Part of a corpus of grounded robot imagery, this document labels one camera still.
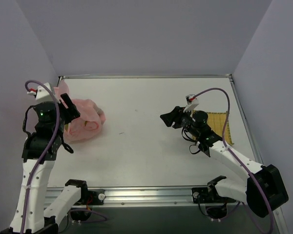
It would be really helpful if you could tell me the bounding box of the pink plastic bag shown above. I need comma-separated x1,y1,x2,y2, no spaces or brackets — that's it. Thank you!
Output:
53,81,106,144

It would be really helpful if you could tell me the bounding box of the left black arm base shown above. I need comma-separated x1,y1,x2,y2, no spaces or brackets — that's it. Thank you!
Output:
70,189,105,221

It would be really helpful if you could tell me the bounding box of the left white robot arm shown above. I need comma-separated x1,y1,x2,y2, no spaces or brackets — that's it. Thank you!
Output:
1,93,89,234

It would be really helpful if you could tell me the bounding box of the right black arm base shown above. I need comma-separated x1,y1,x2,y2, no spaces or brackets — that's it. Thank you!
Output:
191,187,237,219

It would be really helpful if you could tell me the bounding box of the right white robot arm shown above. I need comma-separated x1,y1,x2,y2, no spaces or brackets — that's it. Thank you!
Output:
160,106,289,217

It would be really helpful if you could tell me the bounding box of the yellow bamboo mat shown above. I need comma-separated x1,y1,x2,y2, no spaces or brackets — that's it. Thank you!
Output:
199,112,234,146

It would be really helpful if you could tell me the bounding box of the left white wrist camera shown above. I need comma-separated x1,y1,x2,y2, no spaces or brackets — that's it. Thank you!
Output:
27,82,56,104

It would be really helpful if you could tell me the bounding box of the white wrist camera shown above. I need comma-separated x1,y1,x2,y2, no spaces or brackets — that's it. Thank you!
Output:
183,95,199,113
27,82,56,104

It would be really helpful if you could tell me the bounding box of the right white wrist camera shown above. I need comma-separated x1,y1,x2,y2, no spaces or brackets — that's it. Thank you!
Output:
183,95,199,113

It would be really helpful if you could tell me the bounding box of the aluminium front rail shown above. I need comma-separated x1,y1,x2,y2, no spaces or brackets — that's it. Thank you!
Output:
42,186,250,208

